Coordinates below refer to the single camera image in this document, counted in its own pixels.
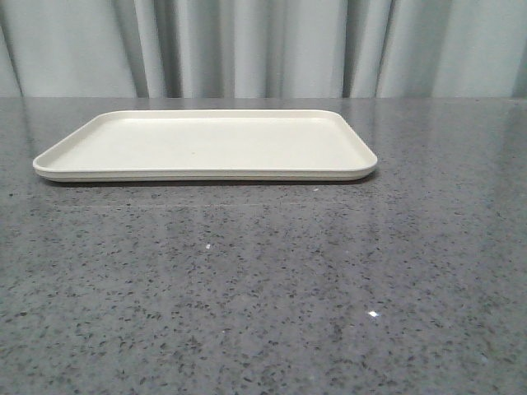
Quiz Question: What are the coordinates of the cream rectangular plastic tray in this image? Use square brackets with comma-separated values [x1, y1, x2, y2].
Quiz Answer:
[33, 109, 378, 182]

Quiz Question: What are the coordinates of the pale green pleated curtain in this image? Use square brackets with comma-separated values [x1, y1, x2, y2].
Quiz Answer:
[1, 1, 526, 98]

